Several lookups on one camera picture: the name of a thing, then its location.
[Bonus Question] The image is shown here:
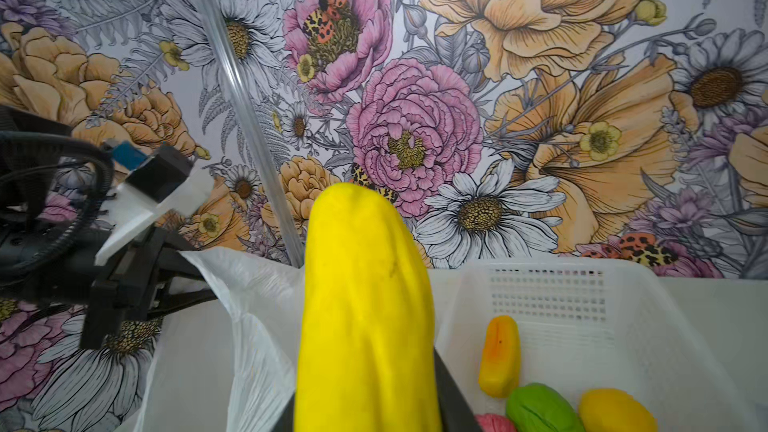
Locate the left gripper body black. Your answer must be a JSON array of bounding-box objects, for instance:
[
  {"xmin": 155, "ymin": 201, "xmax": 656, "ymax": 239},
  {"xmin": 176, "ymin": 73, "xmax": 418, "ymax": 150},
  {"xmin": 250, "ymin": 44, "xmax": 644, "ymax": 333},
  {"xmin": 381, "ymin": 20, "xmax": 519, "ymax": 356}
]
[{"xmin": 1, "ymin": 143, "xmax": 214, "ymax": 349}]

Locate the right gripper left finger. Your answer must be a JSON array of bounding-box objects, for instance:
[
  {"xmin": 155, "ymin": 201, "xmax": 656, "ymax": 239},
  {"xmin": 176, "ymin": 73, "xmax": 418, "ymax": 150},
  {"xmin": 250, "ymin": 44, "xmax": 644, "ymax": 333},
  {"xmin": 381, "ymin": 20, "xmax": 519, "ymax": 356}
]
[{"xmin": 272, "ymin": 395, "xmax": 295, "ymax": 432}]

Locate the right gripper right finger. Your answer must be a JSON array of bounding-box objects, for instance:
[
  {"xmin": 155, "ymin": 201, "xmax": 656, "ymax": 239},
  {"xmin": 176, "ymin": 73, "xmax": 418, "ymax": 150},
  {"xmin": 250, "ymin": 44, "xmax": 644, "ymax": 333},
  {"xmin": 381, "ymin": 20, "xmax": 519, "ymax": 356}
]
[{"xmin": 434, "ymin": 350, "xmax": 482, "ymax": 432}]

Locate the pink toy fruit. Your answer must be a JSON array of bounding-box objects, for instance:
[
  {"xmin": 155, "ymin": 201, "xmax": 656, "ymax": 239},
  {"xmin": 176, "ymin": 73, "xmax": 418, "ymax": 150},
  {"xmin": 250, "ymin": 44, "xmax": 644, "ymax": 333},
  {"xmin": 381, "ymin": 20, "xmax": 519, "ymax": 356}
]
[{"xmin": 475, "ymin": 413, "xmax": 517, "ymax": 432}]

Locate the orange toy fruit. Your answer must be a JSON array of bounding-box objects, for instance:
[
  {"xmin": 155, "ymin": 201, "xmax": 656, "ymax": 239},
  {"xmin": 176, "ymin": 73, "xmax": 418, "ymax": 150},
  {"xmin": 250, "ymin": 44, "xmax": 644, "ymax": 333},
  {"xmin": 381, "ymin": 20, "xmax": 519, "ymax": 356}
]
[{"xmin": 478, "ymin": 315, "xmax": 522, "ymax": 399}]

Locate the green toy fruit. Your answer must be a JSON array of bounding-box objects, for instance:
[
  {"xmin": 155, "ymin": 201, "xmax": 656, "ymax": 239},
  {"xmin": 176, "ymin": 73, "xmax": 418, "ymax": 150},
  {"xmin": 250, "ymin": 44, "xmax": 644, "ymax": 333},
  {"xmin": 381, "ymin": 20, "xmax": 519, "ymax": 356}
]
[{"xmin": 506, "ymin": 383, "xmax": 585, "ymax": 432}]

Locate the translucent white plastic bag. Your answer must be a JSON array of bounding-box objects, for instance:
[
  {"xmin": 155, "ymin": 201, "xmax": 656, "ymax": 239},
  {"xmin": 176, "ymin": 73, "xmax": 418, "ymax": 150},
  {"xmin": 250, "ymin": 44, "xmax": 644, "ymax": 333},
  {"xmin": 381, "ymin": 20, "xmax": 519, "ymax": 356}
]
[{"xmin": 135, "ymin": 247, "xmax": 304, "ymax": 431}]

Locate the yellow toy banana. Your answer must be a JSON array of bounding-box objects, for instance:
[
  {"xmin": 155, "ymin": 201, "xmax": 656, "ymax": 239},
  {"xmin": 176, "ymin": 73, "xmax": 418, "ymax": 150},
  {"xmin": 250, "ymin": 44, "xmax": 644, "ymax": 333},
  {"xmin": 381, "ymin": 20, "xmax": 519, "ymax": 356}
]
[{"xmin": 294, "ymin": 183, "xmax": 442, "ymax": 431}]

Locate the yellow toy fruit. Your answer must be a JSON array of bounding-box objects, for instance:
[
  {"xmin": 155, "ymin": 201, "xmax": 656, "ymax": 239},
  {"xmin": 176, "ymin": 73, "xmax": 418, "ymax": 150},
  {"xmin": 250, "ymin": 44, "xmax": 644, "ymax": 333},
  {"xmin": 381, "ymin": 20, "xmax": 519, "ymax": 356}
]
[{"xmin": 578, "ymin": 388, "xmax": 658, "ymax": 432}]

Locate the white plastic mesh basket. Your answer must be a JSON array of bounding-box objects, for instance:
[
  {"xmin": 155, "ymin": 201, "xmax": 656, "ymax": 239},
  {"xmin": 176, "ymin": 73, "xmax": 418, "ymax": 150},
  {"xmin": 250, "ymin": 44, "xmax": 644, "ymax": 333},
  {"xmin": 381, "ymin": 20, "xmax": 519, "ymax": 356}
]
[{"xmin": 430, "ymin": 258, "xmax": 760, "ymax": 431}]

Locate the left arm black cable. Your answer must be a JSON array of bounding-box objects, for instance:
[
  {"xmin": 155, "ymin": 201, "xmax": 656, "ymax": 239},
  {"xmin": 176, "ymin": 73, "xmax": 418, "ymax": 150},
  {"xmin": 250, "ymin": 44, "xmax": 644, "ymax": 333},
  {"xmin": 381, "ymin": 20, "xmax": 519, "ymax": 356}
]
[{"xmin": 0, "ymin": 130, "xmax": 116, "ymax": 280}]

